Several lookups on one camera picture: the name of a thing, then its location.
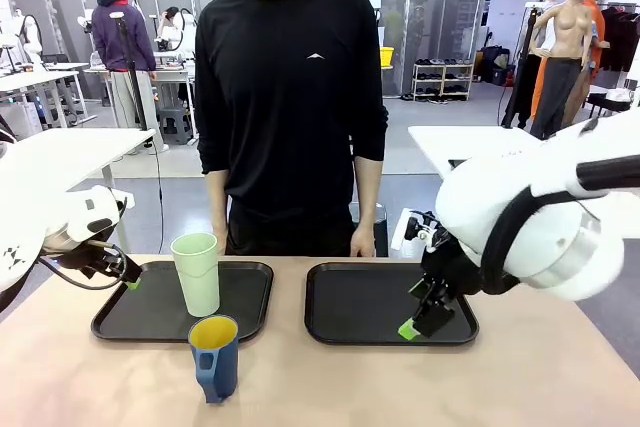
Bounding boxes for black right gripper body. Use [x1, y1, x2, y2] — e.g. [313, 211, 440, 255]
[421, 235, 484, 299]

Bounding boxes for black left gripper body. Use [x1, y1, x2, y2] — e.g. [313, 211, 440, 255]
[59, 239, 126, 276]

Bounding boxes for tall pale green cup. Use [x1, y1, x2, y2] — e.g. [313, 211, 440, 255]
[170, 232, 222, 317]

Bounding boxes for blue mug yellow inside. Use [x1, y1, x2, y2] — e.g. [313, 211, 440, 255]
[188, 315, 240, 404]

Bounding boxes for person's left forearm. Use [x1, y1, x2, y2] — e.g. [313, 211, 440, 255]
[355, 155, 384, 233]

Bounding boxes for person's right forearm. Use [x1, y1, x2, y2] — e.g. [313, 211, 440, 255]
[205, 168, 231, 238]

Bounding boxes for person's left hand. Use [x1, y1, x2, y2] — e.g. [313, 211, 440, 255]
[349, 225, 377, 258]

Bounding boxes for black plastic tray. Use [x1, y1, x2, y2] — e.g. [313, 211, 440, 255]
[305, 261, 480, 347]
[91, 260, 275, 343]

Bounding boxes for white side table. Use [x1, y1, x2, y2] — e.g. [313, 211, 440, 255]
[0, 128, 157, 193]
[408, 125, 549, 181]

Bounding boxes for white workbench desk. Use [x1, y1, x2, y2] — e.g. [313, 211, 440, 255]
[0, 62, 91, 129]

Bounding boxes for wooden shoe rack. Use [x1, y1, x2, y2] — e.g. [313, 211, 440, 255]
[412, 61, 475, 102]

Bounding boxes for black tripod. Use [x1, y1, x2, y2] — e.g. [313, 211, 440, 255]
[501, 4, 544, 129]

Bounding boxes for person in purple jacket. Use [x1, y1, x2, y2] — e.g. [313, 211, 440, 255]
[91, 0, 158, 131]

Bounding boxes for person in black shirt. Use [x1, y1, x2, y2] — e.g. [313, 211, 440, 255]
[193, 0, 390, 257]

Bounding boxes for dark-haired person at workbench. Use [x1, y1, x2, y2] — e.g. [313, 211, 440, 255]
[157, 6, 197, 51]

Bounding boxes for mannequin with orange cloth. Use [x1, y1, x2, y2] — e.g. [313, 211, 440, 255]
[529, 0, 599, 141]

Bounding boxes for hanging black clothes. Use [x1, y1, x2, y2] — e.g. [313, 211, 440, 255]
[597, 4, 640, 73]

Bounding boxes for mannequin in orange clothes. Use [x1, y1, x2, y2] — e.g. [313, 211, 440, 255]
[529, 0, 609, 121]

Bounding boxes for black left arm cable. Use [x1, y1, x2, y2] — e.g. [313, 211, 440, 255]
[39, 196, 129, 292]

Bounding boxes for black braided cable sleeve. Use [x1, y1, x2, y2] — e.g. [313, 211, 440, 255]
[481, 154, 640, 296]

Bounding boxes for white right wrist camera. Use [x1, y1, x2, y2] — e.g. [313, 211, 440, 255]
[391, 207, 444, 252]

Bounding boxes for black camera stand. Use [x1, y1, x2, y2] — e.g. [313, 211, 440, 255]
[109, 11, 151, 131]

